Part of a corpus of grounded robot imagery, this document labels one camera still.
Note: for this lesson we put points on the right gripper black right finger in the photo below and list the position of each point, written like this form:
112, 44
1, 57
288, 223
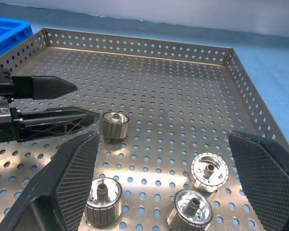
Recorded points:
267, 178

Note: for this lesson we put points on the ribbed metal roller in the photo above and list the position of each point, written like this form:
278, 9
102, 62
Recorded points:
113, 128
190, 214
106, 207
208, 175

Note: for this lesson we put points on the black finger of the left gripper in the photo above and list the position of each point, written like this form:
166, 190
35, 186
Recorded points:
45, 87
60, 121

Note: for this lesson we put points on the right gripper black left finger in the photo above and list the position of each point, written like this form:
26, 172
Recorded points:
62, 183

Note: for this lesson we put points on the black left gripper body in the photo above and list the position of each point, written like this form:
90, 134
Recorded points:
1, 84

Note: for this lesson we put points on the perforated steel tray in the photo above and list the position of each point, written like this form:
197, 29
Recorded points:
163, 101

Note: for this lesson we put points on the blue plastic tray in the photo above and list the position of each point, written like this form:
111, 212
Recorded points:
7, 36

